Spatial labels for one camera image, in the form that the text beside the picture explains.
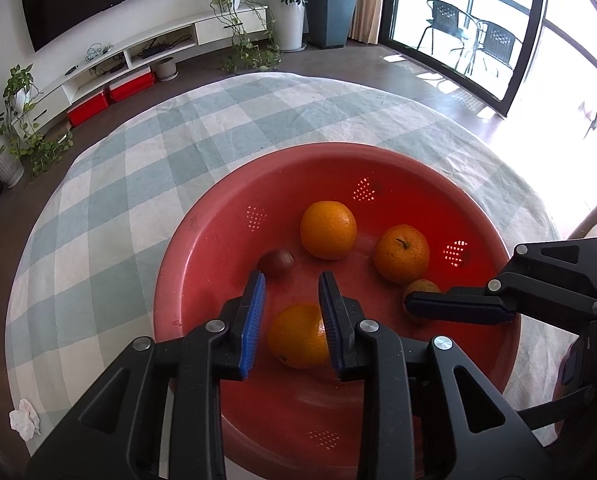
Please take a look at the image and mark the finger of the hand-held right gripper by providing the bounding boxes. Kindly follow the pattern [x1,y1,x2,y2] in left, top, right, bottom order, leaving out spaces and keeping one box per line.
[403,238,597,333]

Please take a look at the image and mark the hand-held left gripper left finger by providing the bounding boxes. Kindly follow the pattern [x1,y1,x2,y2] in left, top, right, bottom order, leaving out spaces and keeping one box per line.
[26,270,268,480]

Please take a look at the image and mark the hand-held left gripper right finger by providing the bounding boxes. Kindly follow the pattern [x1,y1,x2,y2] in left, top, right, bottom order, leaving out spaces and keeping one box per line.
[319,270,559,480]

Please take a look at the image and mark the orange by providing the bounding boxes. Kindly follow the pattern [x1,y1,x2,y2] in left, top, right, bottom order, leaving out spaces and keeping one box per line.
[300,200,358,260]
[268,304,330,369]
[375,224,431,284]

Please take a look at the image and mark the brown kiwi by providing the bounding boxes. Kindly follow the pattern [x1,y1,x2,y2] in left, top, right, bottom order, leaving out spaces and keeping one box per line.
[403,279,442,322]

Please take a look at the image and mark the red plastic colander bowl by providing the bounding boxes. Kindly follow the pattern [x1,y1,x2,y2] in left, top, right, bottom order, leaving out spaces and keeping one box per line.
[153,142,523,480]

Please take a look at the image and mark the brown lychee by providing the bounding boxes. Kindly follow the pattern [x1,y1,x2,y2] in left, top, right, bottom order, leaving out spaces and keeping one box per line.
[257,249,294,277]

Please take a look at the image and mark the checkered tablecloth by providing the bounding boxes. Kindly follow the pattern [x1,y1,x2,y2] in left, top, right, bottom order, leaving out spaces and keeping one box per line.
[4,72,565,480]

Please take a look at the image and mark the crumpled white tissue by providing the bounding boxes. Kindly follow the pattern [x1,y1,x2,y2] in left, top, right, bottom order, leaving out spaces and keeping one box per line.
[9,399,42,442]

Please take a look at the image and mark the black mesh chair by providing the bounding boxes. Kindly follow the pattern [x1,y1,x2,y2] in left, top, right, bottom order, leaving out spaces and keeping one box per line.
[416,0,479,74]
[471,20,524,79]

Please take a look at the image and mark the grey round pot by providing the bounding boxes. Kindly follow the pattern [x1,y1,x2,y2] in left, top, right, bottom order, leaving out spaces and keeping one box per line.
[156,57,180,82]

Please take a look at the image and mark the white television cabinet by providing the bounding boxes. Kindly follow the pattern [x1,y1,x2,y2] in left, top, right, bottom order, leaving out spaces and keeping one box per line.
[26,5,269,126]

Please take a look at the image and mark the plant in white ribbed pot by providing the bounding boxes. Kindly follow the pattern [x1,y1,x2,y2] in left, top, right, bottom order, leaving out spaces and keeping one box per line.
[0,112,25,188]

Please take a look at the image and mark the bushy plant in tall white pot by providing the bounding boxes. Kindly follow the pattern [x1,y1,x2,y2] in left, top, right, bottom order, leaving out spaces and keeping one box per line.
[251,0,309,52]

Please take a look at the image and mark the large-leaf plant in dark pot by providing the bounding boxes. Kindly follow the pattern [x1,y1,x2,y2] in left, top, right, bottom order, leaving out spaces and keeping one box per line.
[286,0,359,50]

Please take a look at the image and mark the black-framed glass door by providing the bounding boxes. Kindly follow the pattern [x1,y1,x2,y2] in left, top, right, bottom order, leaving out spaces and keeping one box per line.
[379,0,597,121]

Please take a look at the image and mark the trailing pothos in white pot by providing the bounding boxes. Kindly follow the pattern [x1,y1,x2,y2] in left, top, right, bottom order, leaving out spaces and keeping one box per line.
[208,0,282,74]
[1,64,75,177]

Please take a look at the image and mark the beige curtain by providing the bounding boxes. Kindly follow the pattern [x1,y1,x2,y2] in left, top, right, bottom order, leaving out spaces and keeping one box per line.
[347,0,387,45]

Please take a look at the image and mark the bundle of cables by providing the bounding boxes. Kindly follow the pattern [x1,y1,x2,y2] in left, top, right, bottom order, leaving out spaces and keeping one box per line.
[84,42,114,64]

